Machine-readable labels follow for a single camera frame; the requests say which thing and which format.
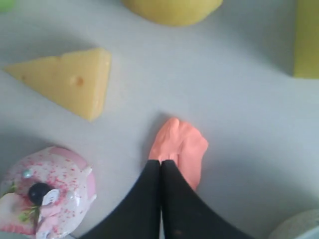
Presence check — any pink-orange squishy toy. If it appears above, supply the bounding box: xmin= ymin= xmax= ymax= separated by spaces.
xmin=149 ymin=118 xmax=209 ymax=191

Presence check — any grey ceramic bowl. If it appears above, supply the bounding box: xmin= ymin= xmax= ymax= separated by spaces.
xmin=268 ymin=209 xmax=319 ymax=239

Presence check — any yellow sponge block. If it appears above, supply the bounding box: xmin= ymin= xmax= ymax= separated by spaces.
xmin=294 ymin=0 xmax=319 ymax=79

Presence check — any yellow lemon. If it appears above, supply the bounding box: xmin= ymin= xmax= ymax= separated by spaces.
xmin=123 ymin=0 xmax=223 ymax=26

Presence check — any yellow cheese wedge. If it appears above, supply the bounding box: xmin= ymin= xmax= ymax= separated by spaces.
xmin=4 ymin=48 xmax=112 ymax=121

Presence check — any pink frosted cupcake toy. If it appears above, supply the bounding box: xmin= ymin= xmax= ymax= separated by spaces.
xmin=0 ymin=146 xmax=97 ymax=239

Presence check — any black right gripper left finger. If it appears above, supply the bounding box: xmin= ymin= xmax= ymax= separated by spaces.
xmin=81 ymin=160 xmax=161 ymax=239

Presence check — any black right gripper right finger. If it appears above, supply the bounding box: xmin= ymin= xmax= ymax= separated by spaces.
xmin=161 ymin=160 xmax=251 ymax=239

